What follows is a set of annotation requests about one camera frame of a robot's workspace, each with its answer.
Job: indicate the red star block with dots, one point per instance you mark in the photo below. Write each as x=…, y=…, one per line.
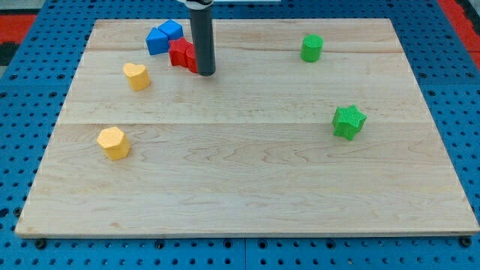
x=178, y=52

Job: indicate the blue triangle block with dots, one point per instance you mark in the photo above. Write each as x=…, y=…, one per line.
x=157, y=42

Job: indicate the light wooden board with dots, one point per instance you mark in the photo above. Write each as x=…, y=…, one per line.
x=250, y=150

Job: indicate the green star block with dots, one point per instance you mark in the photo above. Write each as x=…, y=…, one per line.
x=348, y=121

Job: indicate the green cylinder block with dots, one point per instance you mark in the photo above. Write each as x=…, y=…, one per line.
x=311, y=48

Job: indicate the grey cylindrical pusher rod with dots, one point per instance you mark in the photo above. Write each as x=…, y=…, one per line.
x=203, y=35

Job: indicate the yellow heart block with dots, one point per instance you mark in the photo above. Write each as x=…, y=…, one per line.
x=137, y=76

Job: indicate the yellow hexagon block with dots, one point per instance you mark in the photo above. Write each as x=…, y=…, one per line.
x=114, y=143

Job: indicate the blue cube block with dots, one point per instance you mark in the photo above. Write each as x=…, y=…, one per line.
x=172, y=29

